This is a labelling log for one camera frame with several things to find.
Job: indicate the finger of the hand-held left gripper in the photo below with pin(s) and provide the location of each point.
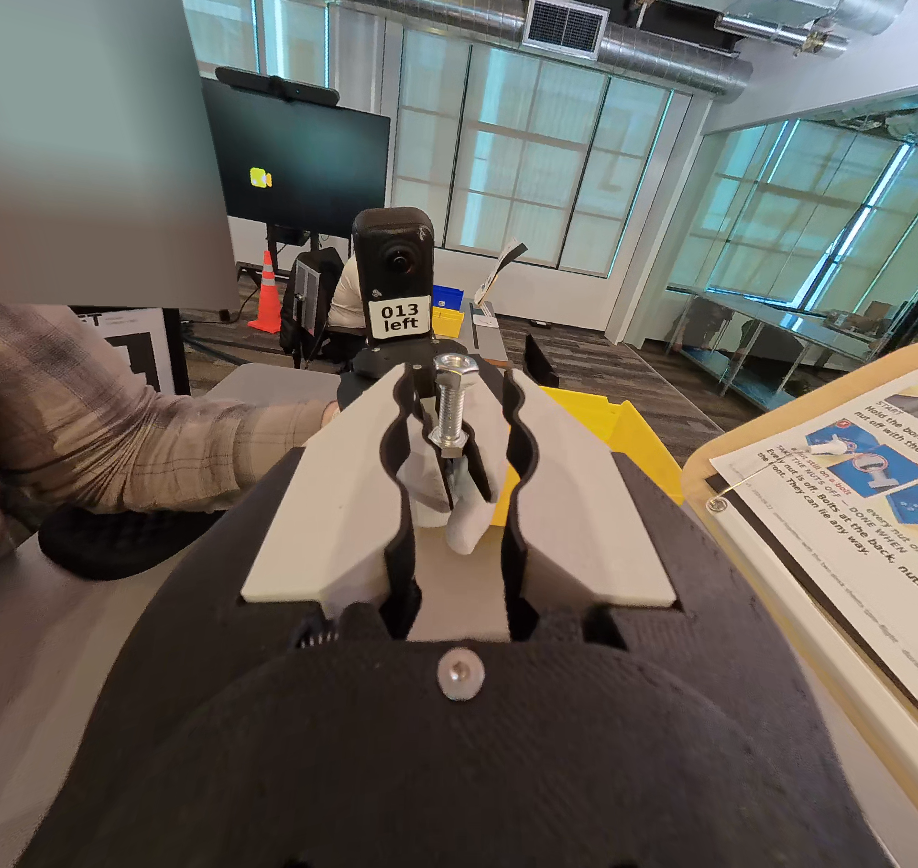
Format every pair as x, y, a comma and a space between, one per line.
486, 445
423, 481

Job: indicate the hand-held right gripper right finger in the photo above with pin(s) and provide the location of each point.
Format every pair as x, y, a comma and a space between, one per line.
595, 531

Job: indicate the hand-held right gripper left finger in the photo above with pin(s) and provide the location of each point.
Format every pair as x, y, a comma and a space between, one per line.
330, 524

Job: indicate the silver bolt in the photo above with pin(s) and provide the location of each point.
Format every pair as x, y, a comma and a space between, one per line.
456, 405

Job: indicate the silver hex nut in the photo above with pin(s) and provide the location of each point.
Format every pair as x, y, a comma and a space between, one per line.
455, 366

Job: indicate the yellow plastic bin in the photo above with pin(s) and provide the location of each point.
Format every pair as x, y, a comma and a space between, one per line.
595, 416

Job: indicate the person's left forearm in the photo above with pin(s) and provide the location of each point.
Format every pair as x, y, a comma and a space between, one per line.
143, 438

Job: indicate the small yellow bin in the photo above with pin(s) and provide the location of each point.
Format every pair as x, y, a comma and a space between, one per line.
448, 323

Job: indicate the small blue bin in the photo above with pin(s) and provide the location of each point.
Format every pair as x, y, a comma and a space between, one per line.
446, 296

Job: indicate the grey work table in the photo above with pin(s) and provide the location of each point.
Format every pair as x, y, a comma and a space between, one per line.
488, 341

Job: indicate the black curved panel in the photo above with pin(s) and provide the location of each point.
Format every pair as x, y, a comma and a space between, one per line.
541, 362

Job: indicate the black backpack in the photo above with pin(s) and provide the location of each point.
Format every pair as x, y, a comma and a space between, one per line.
326, 273

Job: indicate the white tilted sheet stand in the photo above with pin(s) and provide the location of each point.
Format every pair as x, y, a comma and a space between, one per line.
495, 280

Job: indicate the orange traffic cone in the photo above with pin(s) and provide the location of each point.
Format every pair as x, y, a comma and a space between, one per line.
267, 301

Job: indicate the black padded armrest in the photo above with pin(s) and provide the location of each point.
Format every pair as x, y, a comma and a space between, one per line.
122, 542

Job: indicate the large black monitor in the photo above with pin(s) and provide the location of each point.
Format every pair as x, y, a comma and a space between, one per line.
308, 158

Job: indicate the gridded window with blinds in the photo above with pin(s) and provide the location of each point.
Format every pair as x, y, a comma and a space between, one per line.
516, 165

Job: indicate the printed instruction sheet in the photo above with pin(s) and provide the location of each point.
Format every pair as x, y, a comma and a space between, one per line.
846, 495

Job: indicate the glass-top metal table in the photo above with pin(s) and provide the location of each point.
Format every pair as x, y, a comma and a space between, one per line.
774, 319

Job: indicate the black-framed marker board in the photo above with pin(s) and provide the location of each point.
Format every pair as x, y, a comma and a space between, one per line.
107, 352

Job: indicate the black webcam bar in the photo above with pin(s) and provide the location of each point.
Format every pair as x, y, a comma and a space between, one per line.
280, 86

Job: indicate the white vent grille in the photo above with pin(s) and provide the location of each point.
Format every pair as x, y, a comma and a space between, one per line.
566, 25

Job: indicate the spiral round air duct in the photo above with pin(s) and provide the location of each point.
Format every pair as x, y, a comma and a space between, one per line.
430, 7

